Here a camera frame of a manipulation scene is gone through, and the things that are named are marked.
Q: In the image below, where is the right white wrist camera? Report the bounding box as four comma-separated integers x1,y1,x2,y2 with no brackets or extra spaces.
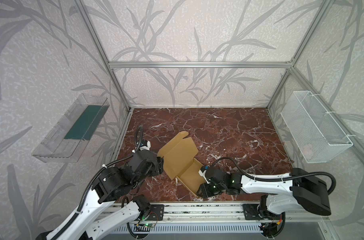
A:
199,166,210,184

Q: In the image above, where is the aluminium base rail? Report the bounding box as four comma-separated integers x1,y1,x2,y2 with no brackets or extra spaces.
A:
95,201,329,224

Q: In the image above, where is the white wire mesh basket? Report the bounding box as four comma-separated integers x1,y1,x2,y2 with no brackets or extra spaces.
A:
281,91,353,164

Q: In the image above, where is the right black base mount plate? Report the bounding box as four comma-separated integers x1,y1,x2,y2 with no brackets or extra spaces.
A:
242,203,281,221

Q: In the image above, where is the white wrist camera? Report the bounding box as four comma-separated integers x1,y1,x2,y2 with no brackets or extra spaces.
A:
139,140,151,151
199,166,210,184

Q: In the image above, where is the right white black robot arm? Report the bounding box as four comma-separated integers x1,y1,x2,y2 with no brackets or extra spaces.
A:
197,167,336,217

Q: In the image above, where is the brown cardboard box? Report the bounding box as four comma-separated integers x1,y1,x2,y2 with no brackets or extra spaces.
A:
157,131,206,196

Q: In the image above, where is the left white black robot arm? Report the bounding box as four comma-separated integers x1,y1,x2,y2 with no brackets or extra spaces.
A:
37,150,164,240

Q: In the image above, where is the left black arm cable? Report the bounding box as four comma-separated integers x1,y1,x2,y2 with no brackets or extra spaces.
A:
49,125,145,240

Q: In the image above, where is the clear plastic wall bin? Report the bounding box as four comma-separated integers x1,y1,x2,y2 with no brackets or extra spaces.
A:
32,94,110,163

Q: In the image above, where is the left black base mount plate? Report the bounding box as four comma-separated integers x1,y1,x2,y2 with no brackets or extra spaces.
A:
135,204,165,221

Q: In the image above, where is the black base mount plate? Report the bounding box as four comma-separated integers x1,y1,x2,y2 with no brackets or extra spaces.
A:
242,203,281,221
135,204,165,221

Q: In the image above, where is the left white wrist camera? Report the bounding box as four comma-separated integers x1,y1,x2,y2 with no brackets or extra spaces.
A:
139,140,151,151

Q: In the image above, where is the aluminium cage frame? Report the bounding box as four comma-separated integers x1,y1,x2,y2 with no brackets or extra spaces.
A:
75,0,364,173

